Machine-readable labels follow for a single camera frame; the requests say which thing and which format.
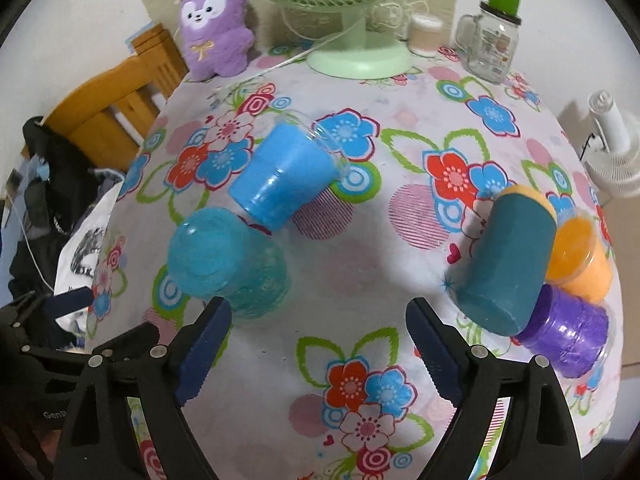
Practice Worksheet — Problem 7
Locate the purple plastic cup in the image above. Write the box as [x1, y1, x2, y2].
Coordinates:
[515, 283, 614, 380]

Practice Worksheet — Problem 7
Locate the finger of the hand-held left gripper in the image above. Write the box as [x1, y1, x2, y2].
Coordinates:
[44, 286, 97, 315]
[0, 292, 41, 333]

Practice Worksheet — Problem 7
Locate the wooden chair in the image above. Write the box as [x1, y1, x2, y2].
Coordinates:
[42, 22, 189, 174]

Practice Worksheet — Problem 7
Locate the white small fan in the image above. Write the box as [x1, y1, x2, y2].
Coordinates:
[580, 89, 640, 207]

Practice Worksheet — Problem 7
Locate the black clothing pile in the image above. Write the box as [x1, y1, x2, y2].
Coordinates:
[0, 116, 126, 356]

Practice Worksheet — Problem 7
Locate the white printed bag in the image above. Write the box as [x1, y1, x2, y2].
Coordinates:
[52, 187, 124, 332]

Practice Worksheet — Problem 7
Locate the orange plastic cup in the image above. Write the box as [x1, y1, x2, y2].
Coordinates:
[542, 212, 615, 304]

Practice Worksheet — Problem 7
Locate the floral tablecloth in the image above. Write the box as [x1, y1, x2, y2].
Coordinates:
[85, 42, 624, 480]

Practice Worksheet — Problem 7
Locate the green desk fan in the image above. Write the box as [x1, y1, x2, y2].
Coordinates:
[230, 0, 424, 80]

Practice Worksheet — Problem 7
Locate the light blue plastic cup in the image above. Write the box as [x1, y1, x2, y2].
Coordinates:
[227, 109, 354, 237]

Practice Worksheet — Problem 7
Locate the glass mug jar green lid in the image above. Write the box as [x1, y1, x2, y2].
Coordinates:
[454, 0, 524, 85]

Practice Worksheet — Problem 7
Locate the dark teal plastic cup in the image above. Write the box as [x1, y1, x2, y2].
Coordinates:
[456, 184, 559, 337]

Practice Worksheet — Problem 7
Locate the thin white cable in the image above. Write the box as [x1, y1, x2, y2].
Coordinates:
[9, 179, 57, 297]

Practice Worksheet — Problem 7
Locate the white fan cable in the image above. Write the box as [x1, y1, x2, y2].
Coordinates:
[220, 15, 367, 92]

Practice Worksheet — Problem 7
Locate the white round jar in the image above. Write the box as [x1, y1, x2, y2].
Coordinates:
[407, 12, 445, 59]

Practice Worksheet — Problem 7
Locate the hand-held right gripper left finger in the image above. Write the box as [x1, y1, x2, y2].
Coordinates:
[52, 296, 233, 480]

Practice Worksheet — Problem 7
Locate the purple plush toy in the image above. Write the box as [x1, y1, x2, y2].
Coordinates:
[177, 0, 256, 84]

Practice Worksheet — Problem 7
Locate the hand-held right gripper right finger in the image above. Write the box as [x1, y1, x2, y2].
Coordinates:
[405, 296, 583, 480]

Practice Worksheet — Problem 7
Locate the cyan translucent plastic cup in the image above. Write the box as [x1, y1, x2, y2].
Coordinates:
[166, 207, 292, 329]

